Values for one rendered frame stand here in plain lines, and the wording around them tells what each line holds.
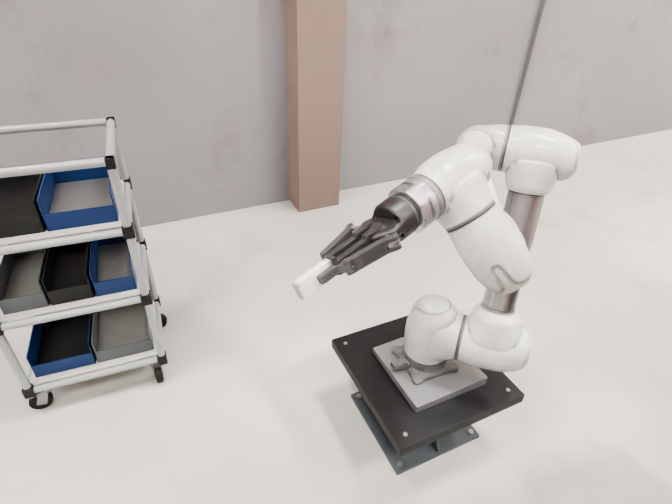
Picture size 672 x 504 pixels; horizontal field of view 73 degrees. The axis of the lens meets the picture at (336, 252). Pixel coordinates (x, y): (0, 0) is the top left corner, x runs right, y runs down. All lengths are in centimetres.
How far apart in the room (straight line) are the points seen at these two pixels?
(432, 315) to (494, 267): 65
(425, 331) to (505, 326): 24
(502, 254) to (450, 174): 17
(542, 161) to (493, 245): 55
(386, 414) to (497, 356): 40
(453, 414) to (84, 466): 129
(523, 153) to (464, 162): 52
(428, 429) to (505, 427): 54
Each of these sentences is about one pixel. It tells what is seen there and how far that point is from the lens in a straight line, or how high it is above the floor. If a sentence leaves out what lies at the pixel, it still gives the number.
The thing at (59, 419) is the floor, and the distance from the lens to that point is 214.
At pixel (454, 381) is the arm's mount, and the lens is 165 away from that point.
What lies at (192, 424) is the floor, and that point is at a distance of 195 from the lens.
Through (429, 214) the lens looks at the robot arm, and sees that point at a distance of 78.
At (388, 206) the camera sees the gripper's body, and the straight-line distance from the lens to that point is 75.
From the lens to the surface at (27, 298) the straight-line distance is 186.
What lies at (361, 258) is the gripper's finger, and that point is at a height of 116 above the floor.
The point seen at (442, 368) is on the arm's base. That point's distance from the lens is 165.
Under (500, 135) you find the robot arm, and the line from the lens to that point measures 136.
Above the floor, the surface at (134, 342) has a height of 21.
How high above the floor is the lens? 156
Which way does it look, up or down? 35 degrees down
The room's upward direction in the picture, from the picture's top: 2 degrees clockwise
